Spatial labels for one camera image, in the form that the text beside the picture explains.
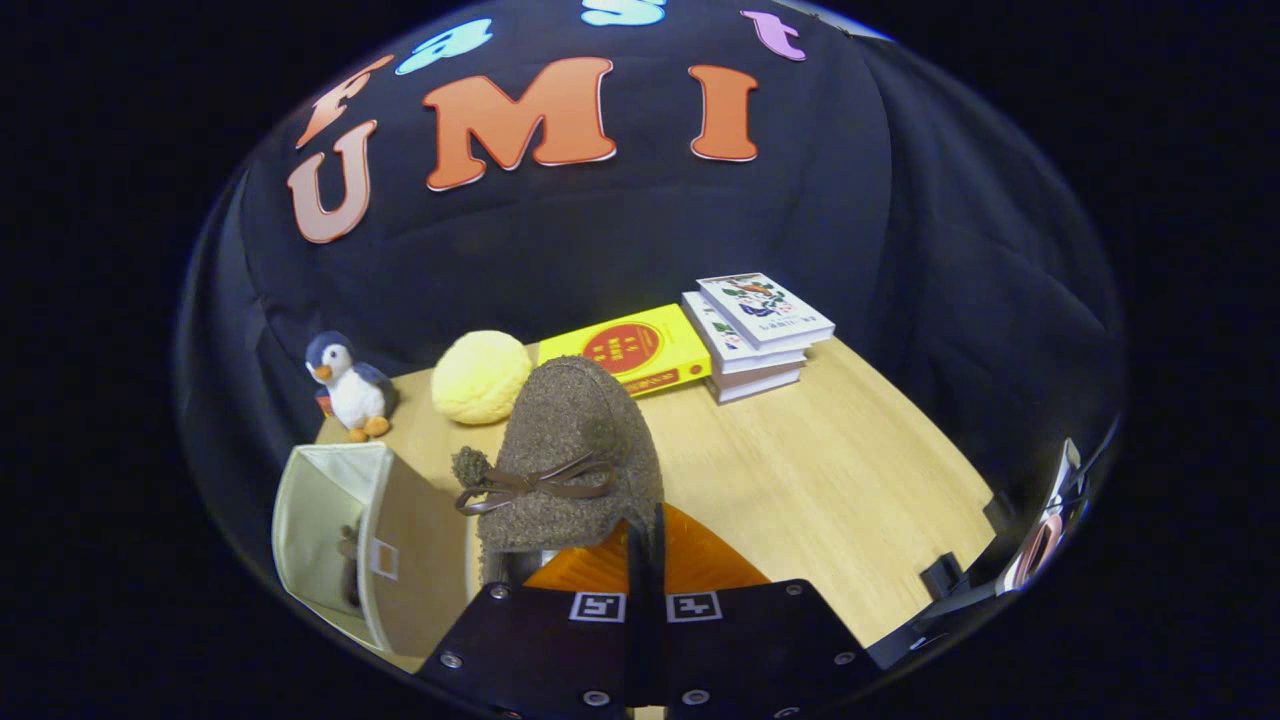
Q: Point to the pale pink book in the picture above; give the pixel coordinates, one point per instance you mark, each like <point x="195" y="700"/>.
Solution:
<point x="755" y="385"/>

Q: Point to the black table clamp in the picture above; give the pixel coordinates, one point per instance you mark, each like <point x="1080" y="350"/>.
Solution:
<point x="942" y="577"/>

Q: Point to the beige fabric storage box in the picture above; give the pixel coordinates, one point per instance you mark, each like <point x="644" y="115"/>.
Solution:
<point x="420" y="560"/>

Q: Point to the yellow book with red circle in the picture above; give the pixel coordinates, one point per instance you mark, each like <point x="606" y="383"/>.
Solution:
<point x="650" y="345"/>

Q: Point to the black backdrop cloth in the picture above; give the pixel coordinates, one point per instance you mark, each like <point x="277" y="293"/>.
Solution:
<point x="620" y="230"/>

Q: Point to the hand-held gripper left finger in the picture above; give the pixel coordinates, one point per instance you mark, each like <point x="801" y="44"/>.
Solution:
<point x="540" y="650"/>

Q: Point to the white illustrated book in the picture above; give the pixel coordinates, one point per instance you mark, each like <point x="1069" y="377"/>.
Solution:
<point x="765" y="305"/>

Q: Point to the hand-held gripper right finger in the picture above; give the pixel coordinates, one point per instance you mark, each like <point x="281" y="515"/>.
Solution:
<point x="760" y="650"/>

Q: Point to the yellow round plush bun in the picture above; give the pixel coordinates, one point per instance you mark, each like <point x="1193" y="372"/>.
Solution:
<point x="482" y="378"/>

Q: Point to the penguin plush toy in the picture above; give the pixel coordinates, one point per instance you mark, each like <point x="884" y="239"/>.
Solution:
<point x="352" y="395"/>

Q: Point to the brown fuzzy shoe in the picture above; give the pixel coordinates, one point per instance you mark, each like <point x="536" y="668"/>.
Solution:
<point x="570" y="420"/>
<point x="350" y="575"/>

